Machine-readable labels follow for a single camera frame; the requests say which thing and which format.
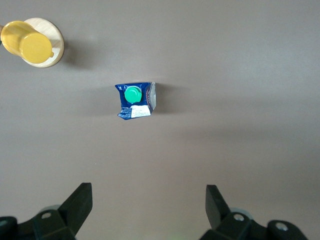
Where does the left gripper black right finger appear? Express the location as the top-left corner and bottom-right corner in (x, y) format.
(199, 184), (309, 240)

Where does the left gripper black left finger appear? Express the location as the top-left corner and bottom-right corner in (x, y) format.
(0, 182), (94, 240)

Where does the blue white carton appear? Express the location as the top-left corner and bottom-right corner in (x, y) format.
(114, 81), (158, 121)

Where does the round wooden stand base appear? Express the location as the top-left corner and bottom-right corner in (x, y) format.
(21, 17), (65, 69)

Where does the yellow plastic cup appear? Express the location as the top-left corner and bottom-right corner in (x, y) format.
(0, 20), (55, 64)

